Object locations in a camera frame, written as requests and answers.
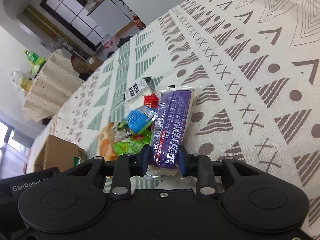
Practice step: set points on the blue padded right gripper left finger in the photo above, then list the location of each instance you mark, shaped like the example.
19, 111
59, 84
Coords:
126, 167

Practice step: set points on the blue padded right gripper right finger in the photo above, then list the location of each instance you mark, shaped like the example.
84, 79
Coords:
200, 167

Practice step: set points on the green snack packet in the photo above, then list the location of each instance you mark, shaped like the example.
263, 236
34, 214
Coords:
127, 141

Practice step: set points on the orange bread snack packet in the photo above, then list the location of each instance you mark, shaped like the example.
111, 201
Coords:
106, 143

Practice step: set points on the blue snack packet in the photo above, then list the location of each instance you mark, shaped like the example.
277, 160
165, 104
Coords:
141, 118

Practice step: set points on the purple snack packet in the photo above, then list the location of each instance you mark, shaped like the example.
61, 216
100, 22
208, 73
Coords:
174, 109

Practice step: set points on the red snack packet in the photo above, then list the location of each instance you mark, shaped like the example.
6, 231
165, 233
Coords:
151, 101

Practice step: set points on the white rice cake packet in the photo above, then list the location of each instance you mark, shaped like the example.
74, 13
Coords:
134, 95

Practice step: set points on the brown cardboard box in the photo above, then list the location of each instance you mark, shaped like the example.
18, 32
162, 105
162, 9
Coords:
58, 153

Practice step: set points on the clear yellow liquid bottle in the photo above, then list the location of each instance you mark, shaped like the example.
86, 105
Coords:
21, 81

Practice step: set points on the dotted cream tablecloth table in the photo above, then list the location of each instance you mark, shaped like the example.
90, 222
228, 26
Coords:
54, 84

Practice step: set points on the pink white plastic bag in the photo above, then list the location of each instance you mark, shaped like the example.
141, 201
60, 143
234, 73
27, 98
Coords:
110, 41

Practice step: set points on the patterned bed blanket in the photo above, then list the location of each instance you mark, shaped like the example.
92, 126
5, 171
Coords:
254, 65

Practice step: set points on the green soda bottle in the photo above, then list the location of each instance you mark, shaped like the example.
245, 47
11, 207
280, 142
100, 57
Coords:
33, 58

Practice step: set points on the red oil bottle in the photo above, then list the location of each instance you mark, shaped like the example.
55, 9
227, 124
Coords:
138, 22

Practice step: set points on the white kitchen cabinet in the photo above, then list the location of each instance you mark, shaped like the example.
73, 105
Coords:
111, 16

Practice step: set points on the black framed sliding door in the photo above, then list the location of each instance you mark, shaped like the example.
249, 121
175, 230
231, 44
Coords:
74, 17

